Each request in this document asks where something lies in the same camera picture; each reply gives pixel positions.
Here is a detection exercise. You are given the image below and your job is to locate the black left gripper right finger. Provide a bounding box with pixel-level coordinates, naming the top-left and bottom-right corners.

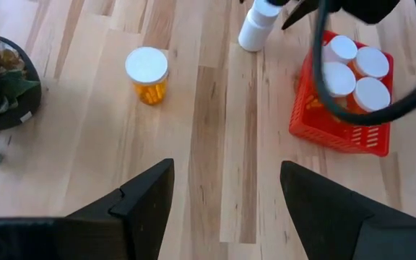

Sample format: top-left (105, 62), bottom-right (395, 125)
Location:
top-left (279, 160), bottom-right (416, 260)

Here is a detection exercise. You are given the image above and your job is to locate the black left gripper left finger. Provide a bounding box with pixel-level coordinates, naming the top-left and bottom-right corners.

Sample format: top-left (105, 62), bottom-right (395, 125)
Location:
top-left (0, 157), bottom-right (176, 260)

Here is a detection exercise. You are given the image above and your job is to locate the orange pill bottle white cap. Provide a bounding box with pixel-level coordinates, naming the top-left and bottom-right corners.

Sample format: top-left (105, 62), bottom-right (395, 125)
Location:
top-left (124, 46), bottom-right (169, 106)
top-left (350, 45), bottom-right (390, 80)
top-left (347, 76), bottom-right (391, 115)

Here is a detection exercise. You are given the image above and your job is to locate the orange pill bottle with label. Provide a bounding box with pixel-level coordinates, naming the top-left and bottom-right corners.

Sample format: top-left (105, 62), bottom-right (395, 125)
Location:
top-left (314, 61), bottom-right (357, 109)

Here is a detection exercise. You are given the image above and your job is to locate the red plastic basket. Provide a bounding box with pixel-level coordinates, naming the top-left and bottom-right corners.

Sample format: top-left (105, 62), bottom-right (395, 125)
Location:
top-left (289, 30), bottom-right (395, 157)

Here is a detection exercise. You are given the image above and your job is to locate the black plant pot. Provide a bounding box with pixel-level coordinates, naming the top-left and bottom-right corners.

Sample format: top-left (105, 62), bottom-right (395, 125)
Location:
top-left (0, 34), bottom-right (43, 131)

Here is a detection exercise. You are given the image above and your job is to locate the green succulent plant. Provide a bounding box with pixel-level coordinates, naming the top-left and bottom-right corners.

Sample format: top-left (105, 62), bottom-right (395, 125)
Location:
top-left (0, 35), bottom-right (41, 144)

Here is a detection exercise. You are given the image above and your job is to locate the black cable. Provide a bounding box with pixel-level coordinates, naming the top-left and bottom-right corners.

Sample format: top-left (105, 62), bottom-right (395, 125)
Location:
top-left (311, 0), bottom-right (416, 126)

